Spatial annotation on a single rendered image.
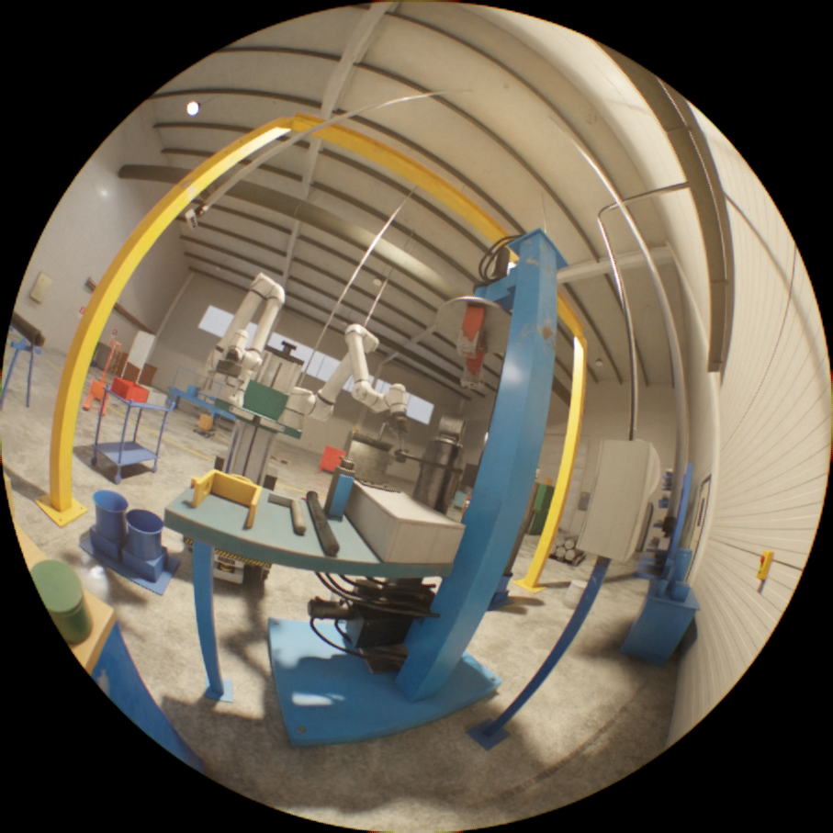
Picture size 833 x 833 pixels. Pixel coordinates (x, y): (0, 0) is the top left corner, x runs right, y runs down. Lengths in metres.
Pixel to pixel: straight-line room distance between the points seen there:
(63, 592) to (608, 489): 1.25
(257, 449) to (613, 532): 2.09
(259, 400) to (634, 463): 2.08
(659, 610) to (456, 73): 7.53
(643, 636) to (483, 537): 2.27
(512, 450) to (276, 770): 1.64
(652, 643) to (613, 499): 2.18
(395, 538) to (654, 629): 2.60
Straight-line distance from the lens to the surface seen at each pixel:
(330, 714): 1.37
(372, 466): 9.30
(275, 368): 1.98
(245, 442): 1.98
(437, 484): 1.25
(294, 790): 1.34
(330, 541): 0.59
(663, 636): 2.88
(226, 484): 0.73
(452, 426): 1.31
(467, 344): 1.29
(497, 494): 0.92
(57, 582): 0.48
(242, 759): 1.37
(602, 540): 0.93
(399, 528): 0.62
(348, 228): 6.23
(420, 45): 6.04
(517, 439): 0.92
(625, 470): 0.93
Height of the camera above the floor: 1.33
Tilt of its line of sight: 10 degrees up
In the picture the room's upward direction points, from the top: 17 degrees clockwise
